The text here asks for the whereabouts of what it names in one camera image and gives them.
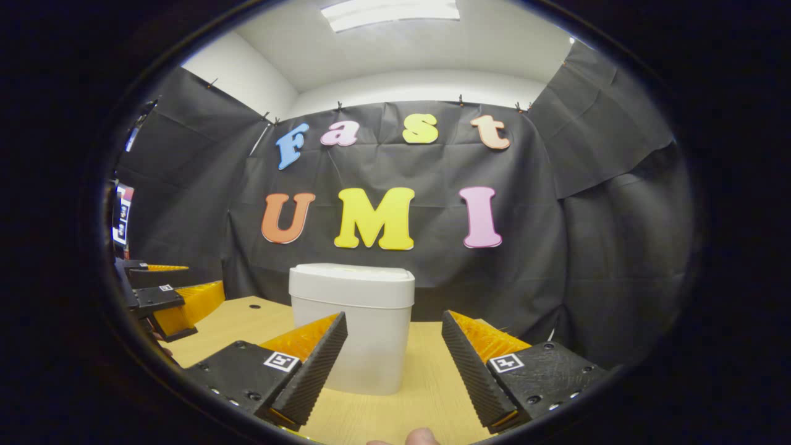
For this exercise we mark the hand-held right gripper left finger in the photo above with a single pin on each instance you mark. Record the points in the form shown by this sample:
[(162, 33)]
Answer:
[(315, 371)]

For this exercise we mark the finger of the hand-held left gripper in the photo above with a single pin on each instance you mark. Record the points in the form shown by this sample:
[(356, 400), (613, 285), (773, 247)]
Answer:
[(191, 303), (136, 267)]

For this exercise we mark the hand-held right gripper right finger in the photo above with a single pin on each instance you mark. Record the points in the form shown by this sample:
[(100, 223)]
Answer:
[(473, 371)]

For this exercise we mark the white desktop garbage bin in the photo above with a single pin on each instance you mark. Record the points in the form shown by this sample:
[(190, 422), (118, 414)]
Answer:
[(352, 290)]

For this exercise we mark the wooden desktop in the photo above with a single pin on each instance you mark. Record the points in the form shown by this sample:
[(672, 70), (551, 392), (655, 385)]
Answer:
[(426, 371)]

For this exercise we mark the computer monitor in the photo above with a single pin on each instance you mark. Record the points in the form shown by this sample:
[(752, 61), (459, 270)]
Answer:
[(122, 216)]

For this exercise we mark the black backdrop cloth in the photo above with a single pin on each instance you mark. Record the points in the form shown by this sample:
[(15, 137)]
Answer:
[(185, 204)]

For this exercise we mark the large ceiling light panel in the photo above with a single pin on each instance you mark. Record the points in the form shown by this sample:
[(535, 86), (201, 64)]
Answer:
[(389, 12)]

